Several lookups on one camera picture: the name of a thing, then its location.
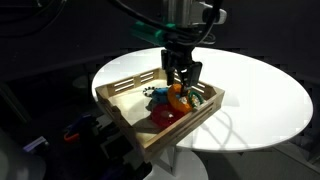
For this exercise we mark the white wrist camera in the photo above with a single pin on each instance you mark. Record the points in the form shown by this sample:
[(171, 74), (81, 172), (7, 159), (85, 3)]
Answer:
[(215, 13)]

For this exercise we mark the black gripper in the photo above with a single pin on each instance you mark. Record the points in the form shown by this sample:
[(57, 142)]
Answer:
[(180, 41)]

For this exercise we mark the white table pedestal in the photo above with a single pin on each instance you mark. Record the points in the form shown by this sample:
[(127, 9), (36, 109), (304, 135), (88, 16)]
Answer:
[(181, 165)]

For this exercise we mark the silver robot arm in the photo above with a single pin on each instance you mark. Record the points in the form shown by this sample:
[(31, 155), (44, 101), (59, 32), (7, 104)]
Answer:
[(183, 11)]

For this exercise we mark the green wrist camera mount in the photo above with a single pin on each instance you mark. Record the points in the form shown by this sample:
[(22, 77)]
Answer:
[(148, 31)]

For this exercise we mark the wooden slatted tray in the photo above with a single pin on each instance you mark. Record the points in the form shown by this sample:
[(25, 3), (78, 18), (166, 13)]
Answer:
[(166, 136)]

